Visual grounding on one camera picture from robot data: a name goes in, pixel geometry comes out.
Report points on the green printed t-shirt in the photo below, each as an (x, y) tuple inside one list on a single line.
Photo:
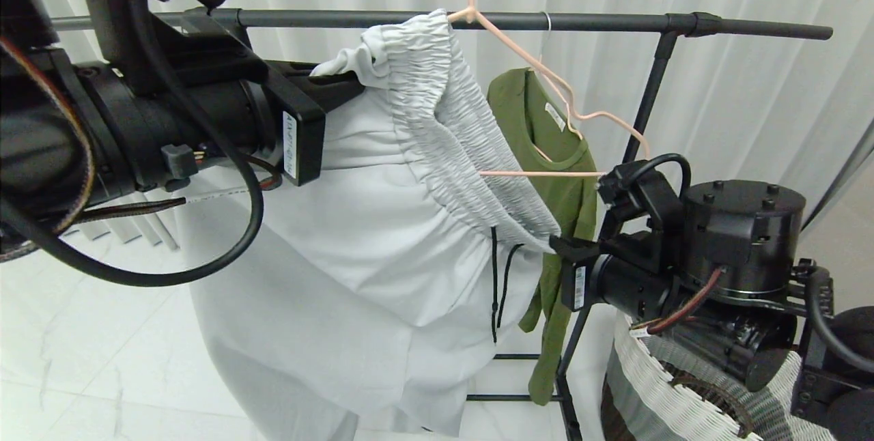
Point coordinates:
[(567, 188)]

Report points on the black clothes rack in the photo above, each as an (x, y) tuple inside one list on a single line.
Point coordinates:
[(614, 21)]

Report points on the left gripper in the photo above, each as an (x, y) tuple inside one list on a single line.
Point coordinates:
[(191, 120)]

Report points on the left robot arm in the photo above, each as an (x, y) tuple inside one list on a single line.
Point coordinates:
[(41, 120)]

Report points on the white laundry basket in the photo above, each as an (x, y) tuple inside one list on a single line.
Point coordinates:
[(649, 393)]

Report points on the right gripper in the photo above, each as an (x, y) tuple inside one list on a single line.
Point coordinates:
[(635, 284)]

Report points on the pale grey shorts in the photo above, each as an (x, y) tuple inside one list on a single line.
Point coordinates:
[(341, 257)]

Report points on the white curtain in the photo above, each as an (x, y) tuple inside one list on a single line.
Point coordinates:
[(751, 86)]

